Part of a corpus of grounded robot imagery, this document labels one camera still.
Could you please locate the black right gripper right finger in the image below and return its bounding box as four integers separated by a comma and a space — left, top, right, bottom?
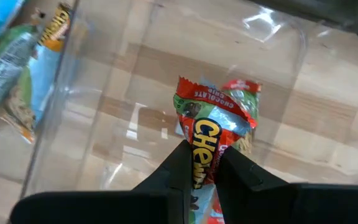
215, 146, 358, 224

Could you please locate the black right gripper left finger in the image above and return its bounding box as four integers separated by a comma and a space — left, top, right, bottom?
9, 139, 193, 224

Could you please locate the light blue granola bar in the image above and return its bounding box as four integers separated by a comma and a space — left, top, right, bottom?
26, 1, 73, 127
0, 0, 42, 144

